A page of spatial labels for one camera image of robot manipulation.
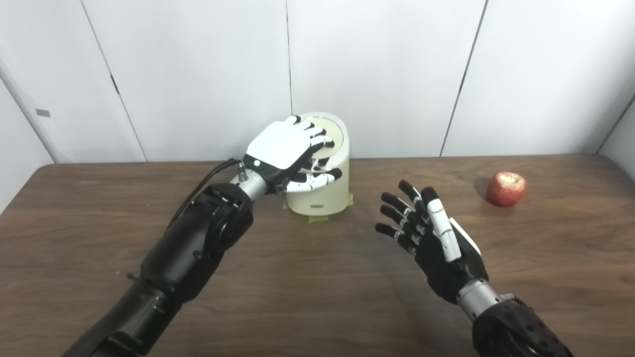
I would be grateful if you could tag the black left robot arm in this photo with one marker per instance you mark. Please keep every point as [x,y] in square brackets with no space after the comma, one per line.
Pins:
[198,243]

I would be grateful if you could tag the red apple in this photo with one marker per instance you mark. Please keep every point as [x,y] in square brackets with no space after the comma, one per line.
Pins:
[506,189]

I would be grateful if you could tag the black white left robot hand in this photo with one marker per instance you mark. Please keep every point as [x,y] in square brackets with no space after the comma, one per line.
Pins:
[280,146]

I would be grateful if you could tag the cream-colored round bin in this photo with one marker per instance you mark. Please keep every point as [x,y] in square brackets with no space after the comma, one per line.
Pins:
[322,201]

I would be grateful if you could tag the small grey wall sticker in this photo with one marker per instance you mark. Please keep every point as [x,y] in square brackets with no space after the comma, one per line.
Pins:
[42,112]

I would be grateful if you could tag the beige round bin lid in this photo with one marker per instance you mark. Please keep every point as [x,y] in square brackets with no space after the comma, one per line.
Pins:
[328,124]

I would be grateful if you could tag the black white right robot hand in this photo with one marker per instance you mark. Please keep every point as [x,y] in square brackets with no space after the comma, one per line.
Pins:
[441,263]

